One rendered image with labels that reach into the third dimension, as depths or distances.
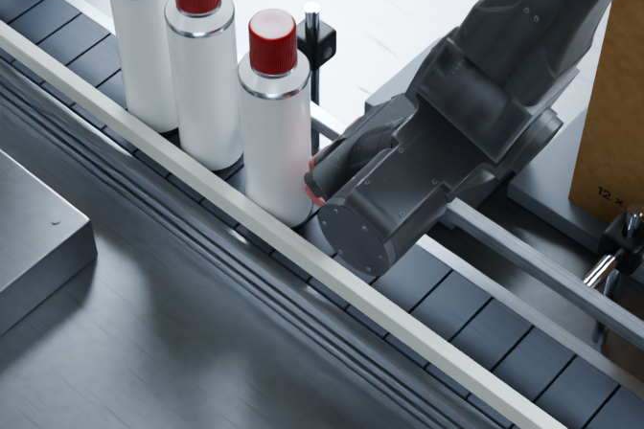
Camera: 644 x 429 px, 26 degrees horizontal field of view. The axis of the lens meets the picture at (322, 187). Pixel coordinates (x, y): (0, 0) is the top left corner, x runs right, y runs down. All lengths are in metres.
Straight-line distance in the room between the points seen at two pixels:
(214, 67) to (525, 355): 0.31
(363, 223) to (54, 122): 0.45
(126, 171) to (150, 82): 0.08
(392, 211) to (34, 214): 0.39
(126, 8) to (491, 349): 0.37
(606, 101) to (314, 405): 0.32
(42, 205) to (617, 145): 0.45
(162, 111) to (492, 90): 0.40
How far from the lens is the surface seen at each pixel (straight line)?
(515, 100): 0.80
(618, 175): 1.11
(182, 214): 1.12
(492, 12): 0.78
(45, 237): 1.11
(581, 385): 1.03
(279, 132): 1.00
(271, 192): 1.05
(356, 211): 0.83
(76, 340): 1.11
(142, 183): 1.14
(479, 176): 0.88
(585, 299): 0.97
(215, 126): 1.09
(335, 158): 0.95
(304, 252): 1.04
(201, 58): 1.03
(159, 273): 1.14
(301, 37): 1.11
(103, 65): 1.22
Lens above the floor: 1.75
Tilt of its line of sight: 51 degrees down
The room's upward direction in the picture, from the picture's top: straight up
